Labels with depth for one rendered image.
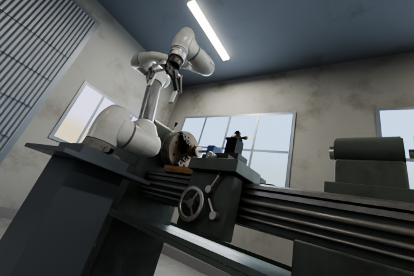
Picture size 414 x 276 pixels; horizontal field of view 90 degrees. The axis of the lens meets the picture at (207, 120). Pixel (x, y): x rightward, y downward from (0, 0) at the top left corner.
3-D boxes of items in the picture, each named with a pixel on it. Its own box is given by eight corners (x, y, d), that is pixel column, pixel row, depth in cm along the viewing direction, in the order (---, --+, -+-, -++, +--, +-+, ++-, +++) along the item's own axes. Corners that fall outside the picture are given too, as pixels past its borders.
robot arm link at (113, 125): (80, 137, 107) (100, 101, 117) (112, 150, 118) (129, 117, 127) (90, 135, 96) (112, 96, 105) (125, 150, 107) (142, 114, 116)
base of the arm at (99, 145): (92, 146, 90) (98, 135, 93) (69, 145, 103) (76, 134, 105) (125, 161, 103) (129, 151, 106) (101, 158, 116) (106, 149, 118)
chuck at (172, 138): (154, 161, 152) (171, 124, 166) (183, 177, 170) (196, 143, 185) (162, 161, 146) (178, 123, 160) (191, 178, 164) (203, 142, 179)
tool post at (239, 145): (223, 153, 121) (227, 138, 125) (230, 158, 126) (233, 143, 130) (233, 154, 116) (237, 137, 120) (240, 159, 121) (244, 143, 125)
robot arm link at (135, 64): (142, 46, 144) (157, 59, 152) (132, 52, 158) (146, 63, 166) (132, 61, 140) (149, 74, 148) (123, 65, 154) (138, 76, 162)
